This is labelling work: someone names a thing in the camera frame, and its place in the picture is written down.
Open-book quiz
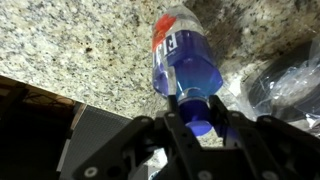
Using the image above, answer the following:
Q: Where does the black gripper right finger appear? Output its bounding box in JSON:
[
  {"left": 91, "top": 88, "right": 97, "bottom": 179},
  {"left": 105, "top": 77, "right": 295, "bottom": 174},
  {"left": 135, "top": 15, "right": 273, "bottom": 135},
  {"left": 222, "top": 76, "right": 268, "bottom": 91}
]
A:
[{"left": 208, "top": 94, "right": 320, "bottom": 180}]

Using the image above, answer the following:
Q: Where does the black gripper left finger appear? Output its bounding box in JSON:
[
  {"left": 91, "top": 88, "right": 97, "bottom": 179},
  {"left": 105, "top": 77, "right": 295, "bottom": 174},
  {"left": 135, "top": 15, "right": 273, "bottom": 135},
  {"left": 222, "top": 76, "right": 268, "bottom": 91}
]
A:
[{"left": 71, "top": 94, "right": 214, "bottom": 180}]

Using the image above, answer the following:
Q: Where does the Fiji water bottle blue cap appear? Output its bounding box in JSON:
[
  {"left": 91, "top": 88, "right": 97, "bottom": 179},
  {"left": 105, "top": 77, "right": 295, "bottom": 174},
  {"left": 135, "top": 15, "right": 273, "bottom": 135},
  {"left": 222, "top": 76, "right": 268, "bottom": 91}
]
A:
[{"left": 151, "top": 3, "right": 224, "bottom": 138}]

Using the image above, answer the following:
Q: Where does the grey mesh panel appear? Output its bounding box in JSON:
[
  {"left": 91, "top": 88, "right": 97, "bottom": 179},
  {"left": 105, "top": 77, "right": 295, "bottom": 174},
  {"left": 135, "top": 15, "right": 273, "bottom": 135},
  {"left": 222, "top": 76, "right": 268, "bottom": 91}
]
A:
[{"left": 56, "top": 104, "right": 134, "bottom": 180}]

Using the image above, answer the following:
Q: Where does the small plastic bag black cable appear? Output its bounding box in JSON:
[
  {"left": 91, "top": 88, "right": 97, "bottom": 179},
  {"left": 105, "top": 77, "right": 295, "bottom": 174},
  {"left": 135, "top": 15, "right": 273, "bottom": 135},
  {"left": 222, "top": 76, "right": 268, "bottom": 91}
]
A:
[{"left": 239, "top": 33, "right": 320, "bottom": 138}]

